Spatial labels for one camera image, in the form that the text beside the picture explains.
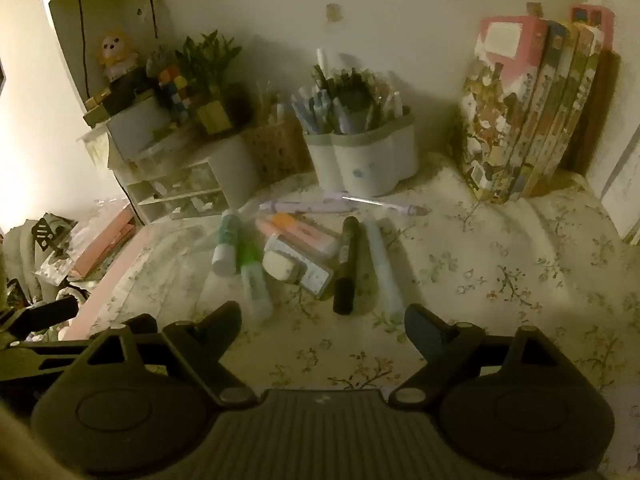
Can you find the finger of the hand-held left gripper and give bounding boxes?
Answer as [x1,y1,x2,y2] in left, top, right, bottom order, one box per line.
[25,297,81,333]

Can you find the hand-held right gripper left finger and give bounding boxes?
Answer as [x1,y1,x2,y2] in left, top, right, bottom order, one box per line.
[75,301,258,406]

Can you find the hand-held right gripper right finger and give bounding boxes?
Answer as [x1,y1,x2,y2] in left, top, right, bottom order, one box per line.
[387,304,566,406]

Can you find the green highlighter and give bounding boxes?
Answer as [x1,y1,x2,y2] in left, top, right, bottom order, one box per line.
[239,240,274,322]

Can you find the correction tape package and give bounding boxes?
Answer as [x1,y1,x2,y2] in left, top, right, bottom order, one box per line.
[264,234,337,302]

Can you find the orange highlighter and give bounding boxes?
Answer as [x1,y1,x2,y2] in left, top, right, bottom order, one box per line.
[270,212,341,248]

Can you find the clear purple pen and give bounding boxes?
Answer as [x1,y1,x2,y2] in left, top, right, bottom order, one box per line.
[342,194,432,217]

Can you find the pale blue pen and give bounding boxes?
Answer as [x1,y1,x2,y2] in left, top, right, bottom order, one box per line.
[362,217,407,315]

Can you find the white correction tape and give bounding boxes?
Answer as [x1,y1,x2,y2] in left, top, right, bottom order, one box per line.
[262,250,297,282]

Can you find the black slotted spatula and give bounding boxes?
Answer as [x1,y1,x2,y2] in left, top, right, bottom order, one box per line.
[29,217,58,253]

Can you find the pink flat box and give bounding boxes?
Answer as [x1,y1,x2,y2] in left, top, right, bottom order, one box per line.
[64,207,137,282]

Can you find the black marker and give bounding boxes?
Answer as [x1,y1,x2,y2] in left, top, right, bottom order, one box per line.
[332,216,362,317]

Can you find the white desktop drawer organizer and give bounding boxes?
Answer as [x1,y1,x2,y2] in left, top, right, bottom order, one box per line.
[111,132,261,226]

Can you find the perforated beige pen holder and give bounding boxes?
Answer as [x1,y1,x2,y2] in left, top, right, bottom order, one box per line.
[244,116,313,183]

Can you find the white pen holder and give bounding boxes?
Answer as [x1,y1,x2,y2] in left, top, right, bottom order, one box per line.
[302,105,420,199]

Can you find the white storage box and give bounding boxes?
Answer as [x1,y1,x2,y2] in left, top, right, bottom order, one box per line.
[106,94,175,162]

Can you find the yellow plant pot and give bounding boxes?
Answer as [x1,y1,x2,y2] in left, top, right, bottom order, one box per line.
[194,94,237,137]

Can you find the pink floral boxed book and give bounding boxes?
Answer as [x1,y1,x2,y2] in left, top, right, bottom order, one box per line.
[459,15,550,206]

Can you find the colourful puzzle cube stack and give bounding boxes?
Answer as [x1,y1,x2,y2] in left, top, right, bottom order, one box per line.
[154,62,202,122]

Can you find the bunch of pens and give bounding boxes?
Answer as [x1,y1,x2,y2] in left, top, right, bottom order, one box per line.
[291,47,407,136]

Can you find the white paper sheets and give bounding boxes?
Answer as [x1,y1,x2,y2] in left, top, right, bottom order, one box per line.
[599,125,640,243]

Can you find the illustrated spine book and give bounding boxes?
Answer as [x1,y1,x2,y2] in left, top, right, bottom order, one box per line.
[517,20,570,202]
[545,24,605,192]
[530,22,586,197]

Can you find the green potted plant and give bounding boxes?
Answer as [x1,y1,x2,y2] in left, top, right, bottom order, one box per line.
[174,30,243,98]

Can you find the lion plush toy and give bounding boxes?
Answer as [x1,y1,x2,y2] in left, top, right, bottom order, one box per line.
[96,25,142,82]

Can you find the grey plush toy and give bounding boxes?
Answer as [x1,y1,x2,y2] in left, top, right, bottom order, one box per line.
[145,44,172,78]

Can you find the pink case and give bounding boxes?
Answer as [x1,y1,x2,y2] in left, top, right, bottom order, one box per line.
[569,3,617,53]

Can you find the black cable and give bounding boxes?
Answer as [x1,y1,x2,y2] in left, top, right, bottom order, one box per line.
[76,0,96,98]

